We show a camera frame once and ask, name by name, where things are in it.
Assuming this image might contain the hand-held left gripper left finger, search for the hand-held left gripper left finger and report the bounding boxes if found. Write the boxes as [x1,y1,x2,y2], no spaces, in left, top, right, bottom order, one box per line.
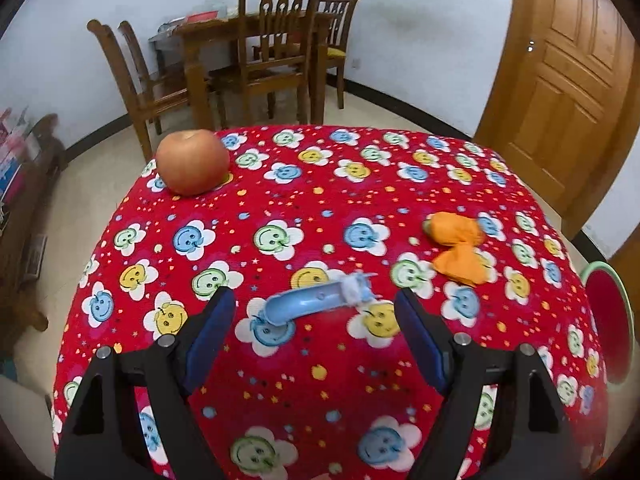
[54,286,237,480]

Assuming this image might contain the dark wooden cabinet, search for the dark wooden cabinet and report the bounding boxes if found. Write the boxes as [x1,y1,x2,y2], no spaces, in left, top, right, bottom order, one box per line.
[0,112,68,333]

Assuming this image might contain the wooden panel door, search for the wooden panel door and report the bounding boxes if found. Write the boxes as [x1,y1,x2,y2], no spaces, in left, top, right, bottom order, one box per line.
[472,0,640,241]
[607,225,640,281]

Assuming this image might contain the red apple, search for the red apple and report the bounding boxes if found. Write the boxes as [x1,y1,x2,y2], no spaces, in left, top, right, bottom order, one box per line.
[156,129,231,197]

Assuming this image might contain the wooden slat-back chair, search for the wooden slat-back chair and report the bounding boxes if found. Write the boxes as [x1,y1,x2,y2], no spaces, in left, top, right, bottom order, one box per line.
[212,0,329,131]
[86,19,201,163]
[117,20,211,136]
[310,0,362,111]

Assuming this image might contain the red smiley flower tablecloth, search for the red smiley flower tablecloth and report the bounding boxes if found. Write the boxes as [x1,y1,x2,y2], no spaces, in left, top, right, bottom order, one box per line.
[52,124,610,480]

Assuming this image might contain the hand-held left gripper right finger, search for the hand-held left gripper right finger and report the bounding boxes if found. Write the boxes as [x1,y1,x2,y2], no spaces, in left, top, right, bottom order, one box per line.
[394,287,583,480]

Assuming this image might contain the wooden dining table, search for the wooden dining table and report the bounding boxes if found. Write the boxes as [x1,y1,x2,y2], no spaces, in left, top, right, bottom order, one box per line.
[172,10,333,131]

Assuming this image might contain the grey small table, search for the grey small table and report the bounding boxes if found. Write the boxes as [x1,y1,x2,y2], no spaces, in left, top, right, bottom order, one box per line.
[148,34,186,78]

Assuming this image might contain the red stool with green rim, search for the red stool with green rim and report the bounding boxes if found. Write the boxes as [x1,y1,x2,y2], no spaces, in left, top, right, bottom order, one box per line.
[580,261,635,387]

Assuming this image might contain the colourful packets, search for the colourful packets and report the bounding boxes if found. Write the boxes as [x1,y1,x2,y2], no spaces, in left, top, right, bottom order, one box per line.
[0,105,38,206]

